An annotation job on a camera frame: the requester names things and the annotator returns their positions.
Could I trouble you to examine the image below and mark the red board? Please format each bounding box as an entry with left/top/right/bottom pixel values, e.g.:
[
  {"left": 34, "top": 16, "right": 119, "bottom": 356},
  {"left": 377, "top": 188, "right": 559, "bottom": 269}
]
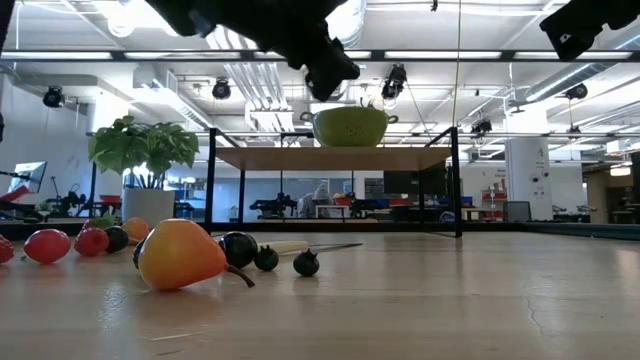
[{"left": 0, "top": 185, "right": 29, "bottom": 202}]

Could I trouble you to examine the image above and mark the thin hanging cable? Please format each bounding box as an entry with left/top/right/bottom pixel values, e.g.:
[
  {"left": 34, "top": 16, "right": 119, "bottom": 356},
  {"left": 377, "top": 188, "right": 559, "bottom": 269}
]
[{"left": 452, "top": 0, "right": 462, "bottom": 129}]

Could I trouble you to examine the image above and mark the computer monitor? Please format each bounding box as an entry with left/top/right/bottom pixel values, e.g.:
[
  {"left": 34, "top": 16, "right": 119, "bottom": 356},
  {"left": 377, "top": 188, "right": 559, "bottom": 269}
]
[{"left": 8, "top": 160, "right": 49, "bottom": 195}]

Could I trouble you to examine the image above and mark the wooden shelf with black legs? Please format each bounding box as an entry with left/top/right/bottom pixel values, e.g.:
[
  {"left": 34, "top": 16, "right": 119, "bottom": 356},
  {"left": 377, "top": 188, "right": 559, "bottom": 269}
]
[{"left": 204, "top": 126, "right": 462, "bottom": 239}]

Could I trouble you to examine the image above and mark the white round pillar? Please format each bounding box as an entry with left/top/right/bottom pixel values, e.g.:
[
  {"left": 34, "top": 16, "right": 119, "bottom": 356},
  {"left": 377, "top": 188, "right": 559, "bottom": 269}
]
[{"left": 504, "top": 137, "right": 554, "bottom": 222}]

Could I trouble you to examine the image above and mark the red strawberry with leaves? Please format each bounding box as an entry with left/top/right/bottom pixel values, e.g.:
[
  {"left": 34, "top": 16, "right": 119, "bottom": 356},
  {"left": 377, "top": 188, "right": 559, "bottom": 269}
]
[{"left": 82, "top": 213, "right": 121, "bottom": 232}]

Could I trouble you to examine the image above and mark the green leafy plant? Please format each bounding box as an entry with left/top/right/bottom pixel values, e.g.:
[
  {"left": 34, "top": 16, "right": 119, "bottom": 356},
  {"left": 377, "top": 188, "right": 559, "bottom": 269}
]
[{"left": 88, "top": 115, "right": 200, "bottom": 190}]

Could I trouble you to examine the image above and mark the yellow red pear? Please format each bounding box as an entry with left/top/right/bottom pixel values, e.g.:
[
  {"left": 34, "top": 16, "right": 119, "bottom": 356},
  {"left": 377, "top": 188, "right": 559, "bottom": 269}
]
[{"left": 138, "top": 218, "right": 256, "bottom": 292}]

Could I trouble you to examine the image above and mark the green colander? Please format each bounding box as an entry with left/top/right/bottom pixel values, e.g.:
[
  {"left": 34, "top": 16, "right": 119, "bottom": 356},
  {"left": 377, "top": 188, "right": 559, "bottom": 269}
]
[{"left": 299, "top": 105, "right": 400, "bottom": 148}]

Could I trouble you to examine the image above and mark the person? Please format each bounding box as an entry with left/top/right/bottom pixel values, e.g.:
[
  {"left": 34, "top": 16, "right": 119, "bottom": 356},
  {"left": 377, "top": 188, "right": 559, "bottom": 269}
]
[{"left": 298, "top": 183, "right": 334, "bottom": 220}]

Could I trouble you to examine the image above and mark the knife with cream handle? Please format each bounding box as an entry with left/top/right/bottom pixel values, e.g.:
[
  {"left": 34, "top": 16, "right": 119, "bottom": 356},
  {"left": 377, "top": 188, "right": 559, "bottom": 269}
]
[{"left": 257, "top": 239, "right": 364, "bottom": 255}]

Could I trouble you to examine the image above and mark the grey box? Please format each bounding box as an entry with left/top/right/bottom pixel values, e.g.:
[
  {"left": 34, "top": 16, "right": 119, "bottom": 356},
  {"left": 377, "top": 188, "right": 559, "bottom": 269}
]
[{"left": 502, "top": 200, "right": 532, "bottom": 223}]

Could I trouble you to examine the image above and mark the black overhead rig beam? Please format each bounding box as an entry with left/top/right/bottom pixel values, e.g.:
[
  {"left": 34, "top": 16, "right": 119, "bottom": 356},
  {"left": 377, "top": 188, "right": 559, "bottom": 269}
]
[{"left": 0, "top": 48, "right": 640, "bottom": 63}]

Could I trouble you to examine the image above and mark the white plant pot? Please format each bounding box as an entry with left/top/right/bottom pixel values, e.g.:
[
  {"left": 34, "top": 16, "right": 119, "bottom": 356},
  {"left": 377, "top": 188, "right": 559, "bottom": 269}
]
[{"left": 121, "top": 187, "right": 176, "bottom": 230}]

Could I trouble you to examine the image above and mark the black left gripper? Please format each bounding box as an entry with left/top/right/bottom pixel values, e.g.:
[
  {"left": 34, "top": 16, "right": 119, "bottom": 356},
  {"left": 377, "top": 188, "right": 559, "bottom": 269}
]
[{"left": 239, "top": 9, "right": 361, "bottom": 103}]

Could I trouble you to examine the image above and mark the dark blueberry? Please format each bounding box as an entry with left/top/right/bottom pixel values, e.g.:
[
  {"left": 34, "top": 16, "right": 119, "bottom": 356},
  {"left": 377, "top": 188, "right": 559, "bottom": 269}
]
[
  {"left": 292, "top": 248, "right": 321, "bottom": 278},
  {"left": 253, "top": 244, "right": 281, "bottom": 273}
]

